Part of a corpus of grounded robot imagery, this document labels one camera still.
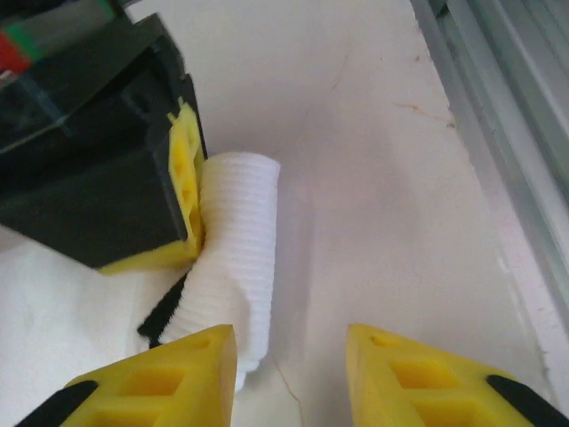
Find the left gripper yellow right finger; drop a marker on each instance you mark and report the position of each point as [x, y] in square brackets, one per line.
[422, 387]

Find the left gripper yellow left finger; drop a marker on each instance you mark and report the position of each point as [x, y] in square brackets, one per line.
[169, 387]

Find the white sock black stripes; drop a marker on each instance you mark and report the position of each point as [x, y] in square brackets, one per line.
[240, 231]
[53, 333]

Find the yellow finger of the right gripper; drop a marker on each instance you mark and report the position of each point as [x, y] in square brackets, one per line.
[186, 187]

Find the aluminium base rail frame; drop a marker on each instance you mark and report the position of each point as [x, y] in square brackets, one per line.
[511, 111]

